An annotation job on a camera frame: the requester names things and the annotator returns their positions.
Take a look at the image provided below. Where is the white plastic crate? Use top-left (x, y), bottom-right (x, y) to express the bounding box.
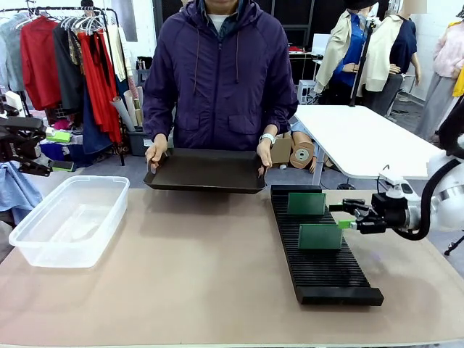
top-left (299, 79), bottom-right (320, 106)

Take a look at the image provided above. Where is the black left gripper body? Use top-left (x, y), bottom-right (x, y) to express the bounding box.
top-left (0, 131), bottom-right (42, 163)

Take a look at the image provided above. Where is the brown cardboard box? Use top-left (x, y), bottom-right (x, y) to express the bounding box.
top-left (271, 136), bottom-right (294, 168)

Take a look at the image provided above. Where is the person's right forearm purple sleeve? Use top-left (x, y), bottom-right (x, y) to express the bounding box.
top-left (142, 101), bottom-right (178, 141)

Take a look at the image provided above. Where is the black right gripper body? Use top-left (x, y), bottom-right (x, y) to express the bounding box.
top-left (372, 192), bottom-right (410, 230)

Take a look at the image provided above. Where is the black tripod foot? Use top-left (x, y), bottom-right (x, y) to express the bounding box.
top-left (444, 231), bottom-right (464, 257)

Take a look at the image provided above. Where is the mannequin pink sweater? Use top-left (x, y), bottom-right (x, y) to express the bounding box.
top-left (415, 20), bottom-right (464, 143)

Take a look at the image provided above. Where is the black slotted PCB rack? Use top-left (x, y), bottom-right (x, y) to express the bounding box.
top-left (270, 184), bottom-right (384, 307)

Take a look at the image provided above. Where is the mannequin cream navy shirt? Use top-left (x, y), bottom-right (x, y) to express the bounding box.
top-left (365, 0), bottom-right (422, 114)

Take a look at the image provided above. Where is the grey storage bin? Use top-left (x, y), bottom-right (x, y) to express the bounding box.
top-left (126, 130), bottom-right (155, 157)

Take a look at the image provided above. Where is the mannequin cream jacket blue shirt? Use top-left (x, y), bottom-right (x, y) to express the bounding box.
top-left (314, 0), bottom-right (368, 107)

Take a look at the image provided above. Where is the black jacket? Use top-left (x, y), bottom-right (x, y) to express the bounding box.
top-left (53, 25), bottom-right (86, 117)

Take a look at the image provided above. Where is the person torso purple jacket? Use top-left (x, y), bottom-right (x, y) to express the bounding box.
top-left (142, 0), bottom-right (299, 152)

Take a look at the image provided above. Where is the blue denim garment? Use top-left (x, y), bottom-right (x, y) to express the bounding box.
top-left (82, 86), bottom-right (114, 155)

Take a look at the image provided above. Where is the black serving tray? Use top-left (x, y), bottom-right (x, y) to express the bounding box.
top-left (143, 147), bottom-right (268, 195)

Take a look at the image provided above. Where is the light grey shirt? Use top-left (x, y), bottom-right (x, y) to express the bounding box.
top-left (0, 17), bottom-right (27, 92)

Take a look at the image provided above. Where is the person's left forearm purple sleeve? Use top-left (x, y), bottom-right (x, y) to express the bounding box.
top-left (262, 103), bottom-right (299, 136)

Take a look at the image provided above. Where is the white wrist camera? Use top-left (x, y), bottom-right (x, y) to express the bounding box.
top-left (2, 90), bottom-right (23, 110)
top-left (378, 173), bottom-right (414, 197)

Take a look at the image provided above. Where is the person's right hand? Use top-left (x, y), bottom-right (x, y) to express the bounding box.
top-left (144, 133), bottom-right (169, 175)

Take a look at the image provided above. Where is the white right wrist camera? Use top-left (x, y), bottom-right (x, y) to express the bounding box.
top-left (378, 173), bottom-right (414, 197)

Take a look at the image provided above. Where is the green PCB board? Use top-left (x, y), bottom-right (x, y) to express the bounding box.
top-left (297, 223), bottom-right (344, 252)
top-left (287, 191), bottom-right (327, 217)

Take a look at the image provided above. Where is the blue fabric pile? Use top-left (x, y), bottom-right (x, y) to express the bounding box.
top-left (39, 139), bottom-right (86, 165)

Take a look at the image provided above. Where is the black clothes rack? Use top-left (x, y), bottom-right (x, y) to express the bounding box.
top-left (0, 7), bottom-right (127, 167)

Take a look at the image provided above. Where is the red dress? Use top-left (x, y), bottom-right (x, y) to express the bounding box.
top-left (77, 31), bottom-right (123, 144)

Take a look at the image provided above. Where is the clear plastic box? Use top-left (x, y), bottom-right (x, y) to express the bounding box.
top-left (9, 175), bottom-right (131, 269)

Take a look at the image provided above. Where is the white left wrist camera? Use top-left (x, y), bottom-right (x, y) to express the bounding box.
top-left (2, 90), bottom-right (23, 110)

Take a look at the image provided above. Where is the brown cardboard spool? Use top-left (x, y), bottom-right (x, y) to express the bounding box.
top-left (289, 141), bottom-right (318, 172)

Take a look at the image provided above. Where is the red shirt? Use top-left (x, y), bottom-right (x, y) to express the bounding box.
top-left (20, 16), bottom-right (62, 112)

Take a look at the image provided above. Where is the person's left hand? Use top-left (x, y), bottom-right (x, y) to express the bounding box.
top-left (256, 139), bottom-right (274, 170)

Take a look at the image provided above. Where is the cream hanging garment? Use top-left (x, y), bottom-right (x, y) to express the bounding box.
top-left (107, 25), bottom-right (128, 83)

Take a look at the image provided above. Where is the light blue cloth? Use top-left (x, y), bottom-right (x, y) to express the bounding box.
top-left (0, 161), bottom-right (45, 223)

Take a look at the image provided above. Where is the white table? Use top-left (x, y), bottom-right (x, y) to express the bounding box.
top-left (293, 104), bottom-right (445, 186)

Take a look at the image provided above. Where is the black tripod pole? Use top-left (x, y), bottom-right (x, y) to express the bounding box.
top-left (349, 20), bottom-right (376, 108)

